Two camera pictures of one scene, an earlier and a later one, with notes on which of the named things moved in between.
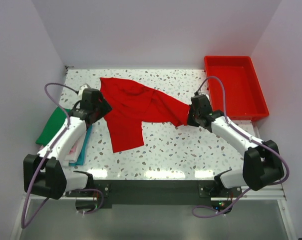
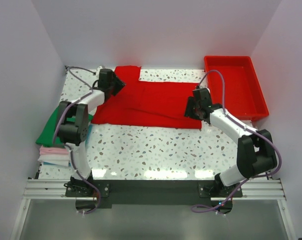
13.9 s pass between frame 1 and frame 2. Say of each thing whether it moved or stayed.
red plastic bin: stayed
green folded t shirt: stayed
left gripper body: moved
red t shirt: moved
